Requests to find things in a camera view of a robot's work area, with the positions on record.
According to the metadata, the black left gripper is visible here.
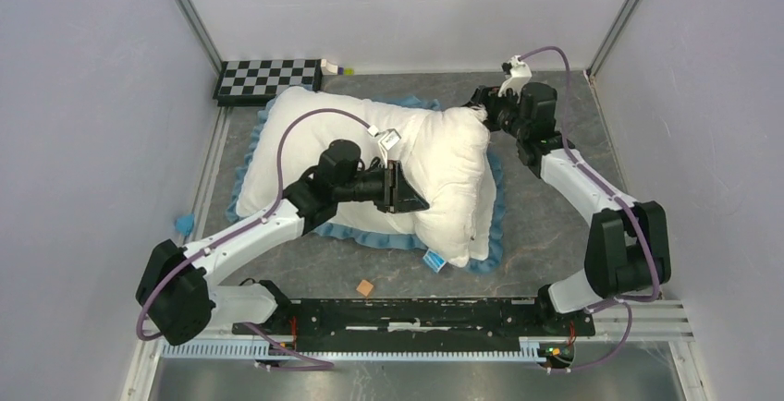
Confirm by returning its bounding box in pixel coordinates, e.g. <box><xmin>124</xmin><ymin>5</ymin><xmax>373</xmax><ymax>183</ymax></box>
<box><xmin>334</xmin><ymin>159</ymin><xmax>429</xmax><ymax>213</ymax></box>

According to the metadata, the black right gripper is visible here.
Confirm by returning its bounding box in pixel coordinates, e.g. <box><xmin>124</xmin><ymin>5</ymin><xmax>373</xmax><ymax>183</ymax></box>
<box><xmin>451</xmin><ymin>84</ymin><xmax>528</xmax><ymax>140</ymax></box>

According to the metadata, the white pillow insert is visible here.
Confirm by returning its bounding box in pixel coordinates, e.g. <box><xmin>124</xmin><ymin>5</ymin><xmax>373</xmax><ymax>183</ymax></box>
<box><xmin>390</xmin><ymin>107</ymin><xmax>490</xmax><ymax>268</ymax></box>

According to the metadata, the white pillowcase with blue ruffle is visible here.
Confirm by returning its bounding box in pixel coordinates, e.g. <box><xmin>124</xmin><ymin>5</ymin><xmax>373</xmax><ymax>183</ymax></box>
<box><xmin>226</xmin><ymin>87</ymin><xmax>506</xmax><ymax>273</ymax></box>

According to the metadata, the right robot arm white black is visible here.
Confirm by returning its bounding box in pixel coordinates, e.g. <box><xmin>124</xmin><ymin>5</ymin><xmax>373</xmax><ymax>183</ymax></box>
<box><xmin>469</xmin><ymin>82</ymin><xmax>671</xmax><ymax>334</ymax></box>

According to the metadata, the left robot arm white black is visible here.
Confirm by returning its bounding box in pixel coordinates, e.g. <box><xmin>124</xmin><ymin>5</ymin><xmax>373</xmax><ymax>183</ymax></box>
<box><xmin>136</xmin><ymin>140</ymin><xmax>430</xmax><ymax>346</ymax></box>

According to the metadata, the small orange cube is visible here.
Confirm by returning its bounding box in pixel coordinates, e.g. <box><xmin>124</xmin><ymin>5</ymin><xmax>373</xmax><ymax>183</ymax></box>
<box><xmin>356</xmin><ymin>280</ymin><xmax>374</xmax><ymax>298</ymax></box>

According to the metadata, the black white checkerboard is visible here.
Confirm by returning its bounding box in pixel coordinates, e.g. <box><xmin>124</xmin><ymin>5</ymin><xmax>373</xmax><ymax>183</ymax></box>
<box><xmin>213</xmin><ymin>58</ymin><xmax>323</xmax><ymax>107</ymax></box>

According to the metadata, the blue tape piece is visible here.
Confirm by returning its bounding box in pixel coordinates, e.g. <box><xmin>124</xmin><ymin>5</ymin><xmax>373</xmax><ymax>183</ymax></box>
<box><xmin>174</xmin><ymin>213</ymin><xmax>195</xmax><ymax>238</ymax></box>

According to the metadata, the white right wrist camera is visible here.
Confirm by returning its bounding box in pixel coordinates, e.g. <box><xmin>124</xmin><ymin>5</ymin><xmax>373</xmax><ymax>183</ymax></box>
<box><xmin>497</xmin><ymin>55</ymin><xmax>533</xmax><ymax>97</ymax></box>

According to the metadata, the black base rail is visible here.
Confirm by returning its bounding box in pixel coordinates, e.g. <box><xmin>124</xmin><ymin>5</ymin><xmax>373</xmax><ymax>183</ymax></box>
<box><xmin>260</xmin><ymin>298</ymin><xmax>595</xmax><ymax>353</ymax></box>

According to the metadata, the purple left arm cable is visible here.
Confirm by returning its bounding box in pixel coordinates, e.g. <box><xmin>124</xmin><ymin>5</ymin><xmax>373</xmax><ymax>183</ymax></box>
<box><xmin>135</xmin><ymin>107</ymin><xmax>374</xmax><ymax>343</ymax></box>

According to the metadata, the white slotted cable duct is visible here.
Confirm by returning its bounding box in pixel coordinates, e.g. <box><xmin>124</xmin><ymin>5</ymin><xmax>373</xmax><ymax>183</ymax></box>
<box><xmin>161</xmin><ymin>337</ymin><xmax>568</xmax><ymax>364</ymax></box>

